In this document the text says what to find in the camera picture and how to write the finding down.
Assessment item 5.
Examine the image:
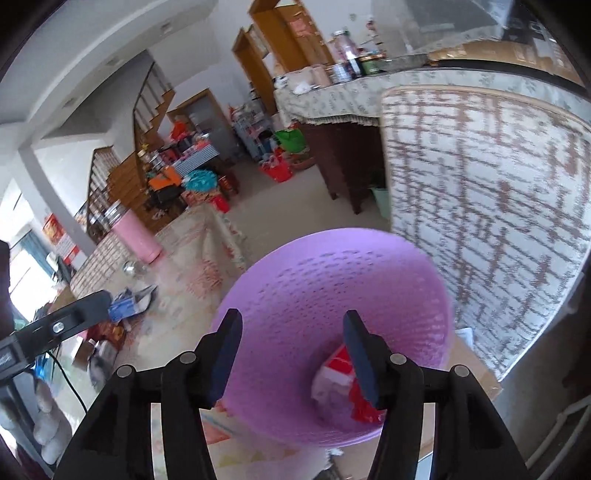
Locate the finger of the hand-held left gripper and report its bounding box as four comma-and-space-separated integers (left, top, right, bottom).
9, 291, 114, 358

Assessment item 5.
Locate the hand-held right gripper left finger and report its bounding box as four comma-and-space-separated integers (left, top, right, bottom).
53, 308, 244, 480

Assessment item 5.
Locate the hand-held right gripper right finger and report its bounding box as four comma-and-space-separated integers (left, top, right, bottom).
342, 309, 539, 480

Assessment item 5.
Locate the red and white packet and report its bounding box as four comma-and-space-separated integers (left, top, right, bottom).
311, 344, 386, 423

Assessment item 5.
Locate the purple plastic basket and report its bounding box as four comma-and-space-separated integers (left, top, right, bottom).
209, 227, 455, 448

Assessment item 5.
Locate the person's left hand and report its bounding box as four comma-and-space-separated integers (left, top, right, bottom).
28, 381, 72, 467

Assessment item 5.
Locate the blue tissue packet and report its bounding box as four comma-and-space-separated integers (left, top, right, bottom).
108, 285, 158, 321

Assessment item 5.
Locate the pink thermos flask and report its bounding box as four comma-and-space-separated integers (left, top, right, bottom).
112, 211, 163, 265

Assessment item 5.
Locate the wooden staircase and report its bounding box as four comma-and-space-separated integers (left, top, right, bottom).
74, 62, 176, 241

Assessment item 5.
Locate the green plastic bucket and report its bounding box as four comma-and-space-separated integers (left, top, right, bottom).
369, 186, 392, 220

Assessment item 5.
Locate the teal woven bag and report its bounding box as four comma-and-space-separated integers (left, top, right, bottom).
187, 170, 218, 192

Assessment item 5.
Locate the red plastic bag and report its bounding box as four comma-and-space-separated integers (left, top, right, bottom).
259, 154, 294, 183

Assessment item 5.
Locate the patterned fabric chair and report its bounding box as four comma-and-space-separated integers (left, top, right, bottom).
379, 85, 591, 381

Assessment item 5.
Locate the checked cloth table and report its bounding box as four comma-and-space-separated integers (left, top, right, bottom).
175, 143, 218, 176

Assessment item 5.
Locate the dark wooden sideboard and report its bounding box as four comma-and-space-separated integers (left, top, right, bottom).
300, 120, 384, 215

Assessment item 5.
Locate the metal shelf rack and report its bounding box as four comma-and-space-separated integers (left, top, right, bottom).
233, 106, 275, 160

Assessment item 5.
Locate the green shopping bag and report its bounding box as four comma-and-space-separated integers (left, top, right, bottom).
276, 129, 306, 153

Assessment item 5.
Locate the table with floral cloth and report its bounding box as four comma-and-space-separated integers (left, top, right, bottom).
273, 69, 591, 127

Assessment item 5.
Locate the green tin can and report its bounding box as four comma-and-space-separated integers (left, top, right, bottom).
360, 53, 386, 75

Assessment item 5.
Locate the clear jar with pink contents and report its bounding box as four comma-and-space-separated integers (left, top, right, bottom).
332, 30, 358, 63

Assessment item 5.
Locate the wooden door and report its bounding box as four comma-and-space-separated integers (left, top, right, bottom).
249, 0, 335, 70

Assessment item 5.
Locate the clear food cover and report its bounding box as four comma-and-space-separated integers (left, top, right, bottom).
372, 0, 504, 51

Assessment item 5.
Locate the black cable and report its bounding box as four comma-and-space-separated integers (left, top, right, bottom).
51, 351, 88, 412

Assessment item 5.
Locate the red wall poster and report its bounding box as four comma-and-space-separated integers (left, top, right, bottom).
44, 213, 79, 266

